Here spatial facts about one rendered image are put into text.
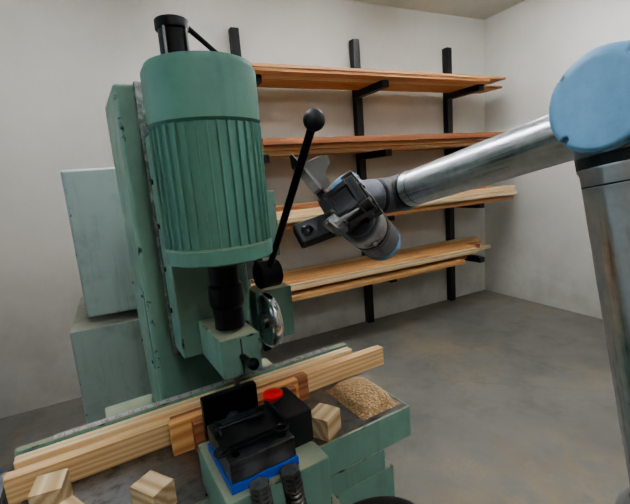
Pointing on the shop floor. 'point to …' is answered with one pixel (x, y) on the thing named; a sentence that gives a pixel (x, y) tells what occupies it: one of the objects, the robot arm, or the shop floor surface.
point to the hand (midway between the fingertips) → (303, 188)
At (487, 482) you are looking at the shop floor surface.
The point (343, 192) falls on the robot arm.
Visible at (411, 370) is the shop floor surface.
